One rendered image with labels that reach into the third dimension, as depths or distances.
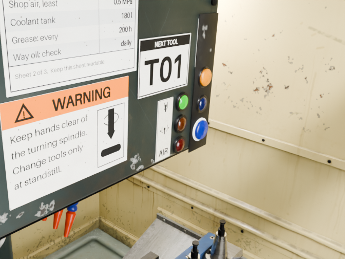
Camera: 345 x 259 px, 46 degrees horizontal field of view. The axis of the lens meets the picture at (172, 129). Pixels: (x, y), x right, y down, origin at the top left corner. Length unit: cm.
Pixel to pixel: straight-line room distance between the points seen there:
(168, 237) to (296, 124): 76
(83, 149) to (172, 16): 19
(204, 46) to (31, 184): 30
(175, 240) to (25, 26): 145
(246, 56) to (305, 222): 58
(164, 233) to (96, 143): 134
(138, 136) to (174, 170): 117
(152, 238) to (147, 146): 127
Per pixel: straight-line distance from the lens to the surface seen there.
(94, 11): 42
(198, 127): 59
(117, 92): 46
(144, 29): 47
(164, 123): 53
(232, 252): 108
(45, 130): 41
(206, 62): 58
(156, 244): 175
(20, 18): 37
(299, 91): 130
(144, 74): 48
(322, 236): 144
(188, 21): 54
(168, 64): 51
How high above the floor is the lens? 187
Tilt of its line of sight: 21 degrees down
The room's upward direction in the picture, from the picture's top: 4 degrees clockwise
